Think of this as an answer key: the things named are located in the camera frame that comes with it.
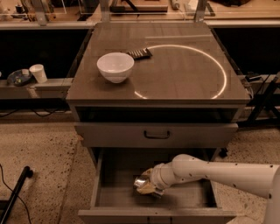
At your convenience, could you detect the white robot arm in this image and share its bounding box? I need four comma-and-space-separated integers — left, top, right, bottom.
134, 154, 280, 224

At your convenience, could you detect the white ceramic bowl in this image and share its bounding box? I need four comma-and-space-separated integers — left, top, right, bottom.
96, 52, 135, 83

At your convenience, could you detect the silver redbull can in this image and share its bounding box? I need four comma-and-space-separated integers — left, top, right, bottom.
134, 176, 163, 198

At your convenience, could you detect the dark chocolate bar packet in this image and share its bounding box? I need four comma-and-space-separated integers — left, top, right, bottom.
128, 48, 152, 60

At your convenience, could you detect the grey drawer cabinet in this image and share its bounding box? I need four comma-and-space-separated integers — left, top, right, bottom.
65, 20, 251, 224

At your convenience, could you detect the black floor cable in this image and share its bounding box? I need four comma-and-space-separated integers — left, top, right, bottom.
0, 164, 32, 224

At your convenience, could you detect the black drawer handle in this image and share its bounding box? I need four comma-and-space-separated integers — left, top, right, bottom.
143, 130, 170, 140

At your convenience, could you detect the open grey middle drawer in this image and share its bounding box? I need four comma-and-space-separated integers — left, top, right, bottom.
78, 148, 236, 224

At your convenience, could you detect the closed grey top drawer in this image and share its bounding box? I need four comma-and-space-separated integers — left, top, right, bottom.
75, 122, 238, 148

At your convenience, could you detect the white paper cup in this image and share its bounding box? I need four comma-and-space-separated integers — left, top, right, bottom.
29, 64, 47, 83

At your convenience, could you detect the dark round dish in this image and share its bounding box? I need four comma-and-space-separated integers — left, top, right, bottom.
7, 69, 32, 87

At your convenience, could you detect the black stand at right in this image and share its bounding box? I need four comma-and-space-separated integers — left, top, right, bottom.
238, 72, 280, 127

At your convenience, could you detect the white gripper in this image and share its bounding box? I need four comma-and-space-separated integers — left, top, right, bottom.
136, 162, 186, 194

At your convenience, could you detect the black floor pole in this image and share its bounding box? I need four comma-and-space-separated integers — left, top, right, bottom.
0, 166, 33, 224

